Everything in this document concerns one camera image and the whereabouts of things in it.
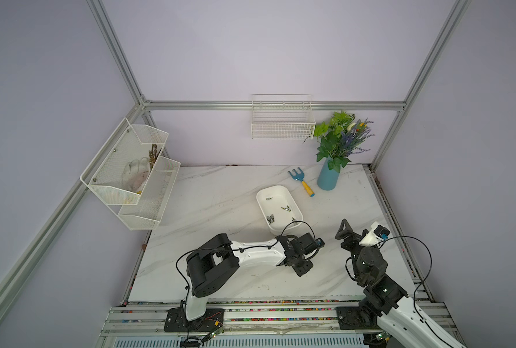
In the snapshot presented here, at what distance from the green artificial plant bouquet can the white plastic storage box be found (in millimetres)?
248

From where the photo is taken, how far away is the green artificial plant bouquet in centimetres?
87

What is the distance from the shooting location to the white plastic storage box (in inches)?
39.7
